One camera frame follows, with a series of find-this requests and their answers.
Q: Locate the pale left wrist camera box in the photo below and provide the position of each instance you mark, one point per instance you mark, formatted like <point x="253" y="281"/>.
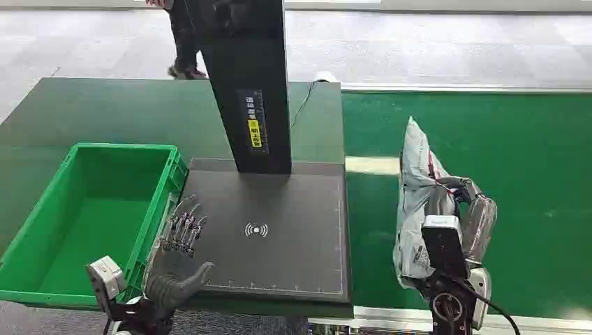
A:
<point x="105" y="277"/>

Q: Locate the grey plastic mailer parcel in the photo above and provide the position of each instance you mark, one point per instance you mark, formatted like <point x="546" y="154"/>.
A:
<point x="416" y="203"/>

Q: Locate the green conveyor belt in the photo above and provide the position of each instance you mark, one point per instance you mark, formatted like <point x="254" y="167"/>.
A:
<point x="532" y="194"/>

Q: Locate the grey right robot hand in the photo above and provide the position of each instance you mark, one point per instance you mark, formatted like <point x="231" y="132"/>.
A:
<point x="478" y="226"/>

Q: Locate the yellow and black warning label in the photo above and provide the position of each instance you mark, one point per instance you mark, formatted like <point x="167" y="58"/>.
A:
<point x="254" y="121"/>

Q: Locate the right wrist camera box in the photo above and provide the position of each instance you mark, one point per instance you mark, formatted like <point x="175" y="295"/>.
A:
<point x="444" y="247"/>

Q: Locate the green plastic crate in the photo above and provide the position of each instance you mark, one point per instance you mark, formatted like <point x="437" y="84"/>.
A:
<point x="92" y="222"/>

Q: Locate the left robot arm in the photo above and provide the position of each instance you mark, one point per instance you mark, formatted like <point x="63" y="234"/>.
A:
<point x="138" y="319"/>

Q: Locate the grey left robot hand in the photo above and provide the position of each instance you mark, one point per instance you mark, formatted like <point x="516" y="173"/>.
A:
<point x="172" y="282"/>

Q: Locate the person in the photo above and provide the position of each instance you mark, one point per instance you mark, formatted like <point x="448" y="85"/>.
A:
<point x="184" y="41"/>

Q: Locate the dark scanner base plate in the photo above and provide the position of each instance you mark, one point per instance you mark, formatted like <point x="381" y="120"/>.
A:
<point x="277" y="231"/>

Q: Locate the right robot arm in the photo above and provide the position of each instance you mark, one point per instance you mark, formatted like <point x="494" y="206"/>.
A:
<point x="455" y="305"/>

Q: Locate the black scanner column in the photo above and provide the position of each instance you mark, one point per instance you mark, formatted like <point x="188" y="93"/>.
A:
<point x="245" y="69"/>

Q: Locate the silver conveyor frame rail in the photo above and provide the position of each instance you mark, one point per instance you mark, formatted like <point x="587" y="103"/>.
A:
<point x="393" y="320"/>

